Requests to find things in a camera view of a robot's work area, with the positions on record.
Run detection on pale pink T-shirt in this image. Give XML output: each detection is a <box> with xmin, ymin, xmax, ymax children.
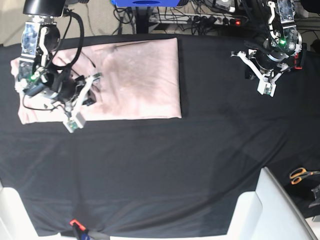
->
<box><xmin>10</xmin><ymin>37</ymin><xmax>183</xmax><ymax>125</ymax></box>

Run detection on blue box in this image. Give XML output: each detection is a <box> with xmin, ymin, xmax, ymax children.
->
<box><xmin>110</xmin><ymin>0</ymin><xmax>181</xmax><ymax>8</ymax></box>

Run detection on orange handled scissors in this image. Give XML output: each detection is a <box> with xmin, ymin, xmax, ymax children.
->
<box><xmin>289</xmin><ymin>167</ymin><xmax>320</xmax><ymax>185</ymax></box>

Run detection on orange black clamp bottom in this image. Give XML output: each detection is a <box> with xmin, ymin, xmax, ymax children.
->
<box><xmin>69</xmin><ymin>219</ymin><xmax>92</xmax><ymax>240</ymax></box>

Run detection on white power strip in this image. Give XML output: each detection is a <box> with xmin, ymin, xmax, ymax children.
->
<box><xmin>149</xmin><ymin>12</ymin><xmax>246</xmax><ymax>27</ymax></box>

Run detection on white table frame right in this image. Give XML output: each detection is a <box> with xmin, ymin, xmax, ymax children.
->
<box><xmin>226</xmin><ymin>167</ymin><xmax>319</xmax><ymax>240</ymax></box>

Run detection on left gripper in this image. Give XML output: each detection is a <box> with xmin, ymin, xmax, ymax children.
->
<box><xmin>231</xmin><ymin>38</ymin><xmax>301</xmax><ymax>97</ymax></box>

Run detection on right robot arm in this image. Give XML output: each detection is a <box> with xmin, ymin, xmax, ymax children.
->
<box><xmin>14</xmin><ymin>0</ymin><xmax>102</xmax><ymax>133</ymax></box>

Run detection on black table cloth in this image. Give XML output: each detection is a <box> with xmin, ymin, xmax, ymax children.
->
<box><xmin>0</xmin><ymin>35</ymin><xmax>320</xmax><ymax>238</ymax></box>

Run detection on orange black clamp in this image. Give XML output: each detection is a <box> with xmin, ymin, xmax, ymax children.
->
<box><xmin>69</xmin><ymin>219</ymin><xmax>92</xmax><ymax>240</ymax></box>
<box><xmin>294</xmin><ymin>43</ymin><xmax>307</xmax><ymax>70</ymax></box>

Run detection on orange black clamp right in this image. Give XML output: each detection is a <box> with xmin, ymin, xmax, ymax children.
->
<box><xmin>294</xmin><ymin>43</ymin><xmax>307</xmax><ymax>70</ymax></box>

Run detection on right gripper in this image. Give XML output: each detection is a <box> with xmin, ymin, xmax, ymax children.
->
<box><xmin>14</xmin><ymin>67</ymin><xmax>102</xmax><ymax>133</ymax></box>

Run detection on white table frame left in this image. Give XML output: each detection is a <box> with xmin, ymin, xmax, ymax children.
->
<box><xmin>0</xmin><ymin>186</ymin><xmax>61</xmax><ymax>240</ymax></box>

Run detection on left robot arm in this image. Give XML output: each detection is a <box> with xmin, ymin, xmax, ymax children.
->
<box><xmin>231</xmin><ymin>0</ymin><xmax>307</xmax><ymax>97</ymax></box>

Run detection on white table frame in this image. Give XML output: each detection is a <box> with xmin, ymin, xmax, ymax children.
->
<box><xmin>0</xmin><ymin>186</ymin><xmax>61</xmax><ymax>240</ymax></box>
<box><xmin>226</xmin><ymin>167</ymin><xmax>319</xmax><ymax>240</ymax></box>

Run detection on black table leg post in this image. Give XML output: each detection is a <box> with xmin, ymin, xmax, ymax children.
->
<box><xmin>133</xmin><ymin>7</ymin><xmax>152</xmax><ymax>34</ymax></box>

